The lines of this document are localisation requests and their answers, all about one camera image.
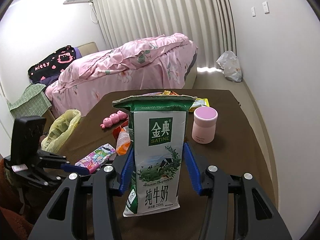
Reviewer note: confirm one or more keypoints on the white air conditioner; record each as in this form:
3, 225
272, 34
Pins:
77, 0

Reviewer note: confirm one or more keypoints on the pink floral duvet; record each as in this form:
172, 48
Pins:
120, 60

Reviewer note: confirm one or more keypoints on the colourful floral wrapper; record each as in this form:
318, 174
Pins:
97, 155

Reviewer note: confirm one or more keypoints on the white wall switch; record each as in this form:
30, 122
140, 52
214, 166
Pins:
253, 11
265, 7

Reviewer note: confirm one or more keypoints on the white plastic bag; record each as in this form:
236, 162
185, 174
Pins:
231, 67

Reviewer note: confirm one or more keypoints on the green white milk carton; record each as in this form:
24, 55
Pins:
160, 135

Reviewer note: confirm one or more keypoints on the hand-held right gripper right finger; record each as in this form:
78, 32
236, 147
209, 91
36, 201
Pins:
192, 170

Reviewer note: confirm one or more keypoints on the pink cup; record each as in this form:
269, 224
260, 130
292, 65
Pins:
203, 127

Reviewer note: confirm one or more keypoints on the bed with pink floral sheet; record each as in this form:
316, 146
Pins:
150, 77

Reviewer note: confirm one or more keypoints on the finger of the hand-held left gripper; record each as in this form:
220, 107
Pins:
52, 158
75, 168

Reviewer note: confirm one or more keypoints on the brown table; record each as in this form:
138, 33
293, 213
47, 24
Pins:
225, 120

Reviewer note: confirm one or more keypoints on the orange snack wrapper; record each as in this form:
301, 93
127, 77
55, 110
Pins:
122, 145

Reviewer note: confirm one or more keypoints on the green grid cloth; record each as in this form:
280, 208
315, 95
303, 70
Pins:
30, 97

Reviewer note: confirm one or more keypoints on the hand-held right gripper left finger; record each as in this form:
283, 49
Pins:
127, 170

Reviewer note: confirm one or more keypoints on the white pleated curtain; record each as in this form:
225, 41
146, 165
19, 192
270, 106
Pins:
162, 12

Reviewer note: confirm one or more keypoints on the black Hello Kitty pillow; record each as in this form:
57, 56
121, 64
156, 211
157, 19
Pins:
45, 67

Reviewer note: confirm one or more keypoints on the yellow plastic bin liner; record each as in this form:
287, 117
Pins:
60, 127

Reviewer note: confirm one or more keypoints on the yellow white packet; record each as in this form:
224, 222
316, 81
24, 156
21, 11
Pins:
201, 102

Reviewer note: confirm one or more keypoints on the pink caterpillar toy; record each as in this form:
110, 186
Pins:
112, 120

